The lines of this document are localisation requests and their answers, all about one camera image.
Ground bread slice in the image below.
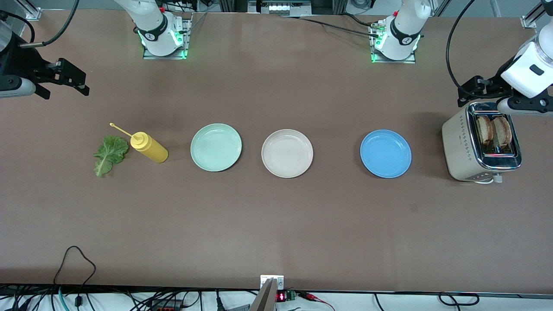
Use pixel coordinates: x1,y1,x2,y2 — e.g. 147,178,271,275
476,115,494,146
493,116,513,148

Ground green lettuce leaf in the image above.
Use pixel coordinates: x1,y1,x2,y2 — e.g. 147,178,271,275
94,135,129,178

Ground yellow mustard squeeze bottle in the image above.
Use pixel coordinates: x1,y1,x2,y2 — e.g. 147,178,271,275
109,123,169,164

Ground blue plate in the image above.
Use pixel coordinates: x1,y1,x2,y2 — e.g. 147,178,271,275
360,130,412,178

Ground mint green plate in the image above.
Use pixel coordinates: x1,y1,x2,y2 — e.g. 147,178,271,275
191,124,242,172

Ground beige plate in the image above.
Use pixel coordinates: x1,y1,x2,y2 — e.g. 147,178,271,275
261,129,314,178

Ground beige chrome toaster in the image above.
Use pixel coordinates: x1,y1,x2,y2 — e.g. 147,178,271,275
442,102,522,184

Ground control box with lights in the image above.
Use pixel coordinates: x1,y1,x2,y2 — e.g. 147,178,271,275
248,0,312,16

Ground red and black clip leads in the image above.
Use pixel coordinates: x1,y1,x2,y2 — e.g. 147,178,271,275
298,292,335,311

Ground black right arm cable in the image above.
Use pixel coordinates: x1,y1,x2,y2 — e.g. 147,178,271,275
0,11,36,44

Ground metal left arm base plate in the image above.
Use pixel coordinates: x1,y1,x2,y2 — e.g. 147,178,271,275
371,22,416,64

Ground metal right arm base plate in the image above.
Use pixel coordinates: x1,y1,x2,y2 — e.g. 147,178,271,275
143,13,193,60

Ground black cable across table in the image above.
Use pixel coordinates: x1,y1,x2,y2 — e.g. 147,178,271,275
280,13,387,37

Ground black looped cable with ferrite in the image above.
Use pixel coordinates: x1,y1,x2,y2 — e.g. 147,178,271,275
53,245,96,311

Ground black coiled cable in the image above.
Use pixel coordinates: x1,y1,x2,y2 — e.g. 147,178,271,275
439,292,480,306

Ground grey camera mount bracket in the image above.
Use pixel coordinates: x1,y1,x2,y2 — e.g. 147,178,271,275
251,275,285,311

